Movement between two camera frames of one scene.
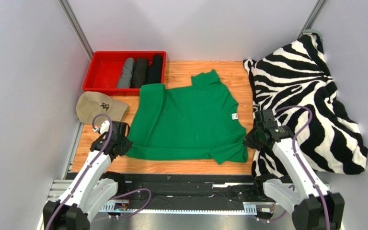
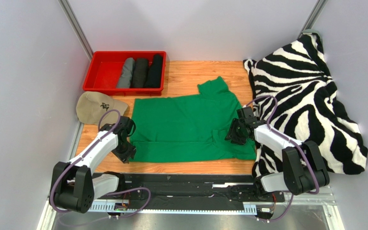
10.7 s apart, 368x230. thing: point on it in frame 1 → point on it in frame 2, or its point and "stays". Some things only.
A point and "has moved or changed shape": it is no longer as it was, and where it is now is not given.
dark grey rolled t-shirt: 141,72 stays
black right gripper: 252,140 → 235,132
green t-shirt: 201,121 has moved or changed shape
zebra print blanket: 296,82 stays
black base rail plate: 176,190 stays
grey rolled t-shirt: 125,80 stays
